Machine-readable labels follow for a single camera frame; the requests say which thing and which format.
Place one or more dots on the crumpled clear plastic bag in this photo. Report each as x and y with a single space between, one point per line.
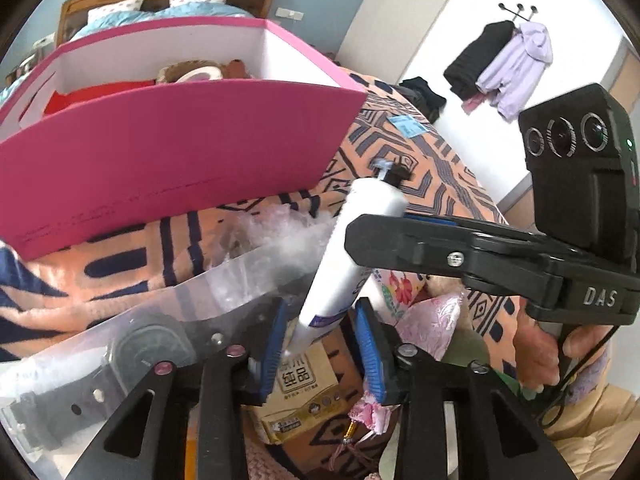
292 237

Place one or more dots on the left white pillow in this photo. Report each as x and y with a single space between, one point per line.
108 9

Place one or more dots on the pink floral pouch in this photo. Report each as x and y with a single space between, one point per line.
429 325

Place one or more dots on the watch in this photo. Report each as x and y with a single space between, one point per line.
53 405

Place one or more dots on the blue paper card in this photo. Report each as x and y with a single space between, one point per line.
408 126

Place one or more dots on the red packet in box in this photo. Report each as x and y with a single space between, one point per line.
60 101

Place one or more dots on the orange patterned blanket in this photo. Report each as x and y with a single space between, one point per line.
50 299

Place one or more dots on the white lotion tube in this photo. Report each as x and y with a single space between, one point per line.
339 278

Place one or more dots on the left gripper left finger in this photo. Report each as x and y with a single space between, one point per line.
146 436

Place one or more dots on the lilac hoodie on hook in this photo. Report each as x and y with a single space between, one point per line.
512 76

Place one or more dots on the brown tape roll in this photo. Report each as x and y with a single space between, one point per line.
172 73

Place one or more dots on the black clothes pile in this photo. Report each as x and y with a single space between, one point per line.
417 91

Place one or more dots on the black jacket on hook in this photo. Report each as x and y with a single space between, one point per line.
463 73

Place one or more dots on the wall coat hook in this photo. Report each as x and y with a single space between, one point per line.
519 12

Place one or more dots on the white tape roll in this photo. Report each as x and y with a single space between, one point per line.
204 73

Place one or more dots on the pink cardboard box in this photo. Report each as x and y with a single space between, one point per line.
143 155

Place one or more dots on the person's right hand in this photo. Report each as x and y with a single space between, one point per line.
537 353

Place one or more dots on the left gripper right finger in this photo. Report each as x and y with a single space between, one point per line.
496 437

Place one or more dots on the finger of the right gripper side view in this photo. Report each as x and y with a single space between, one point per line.
446 246

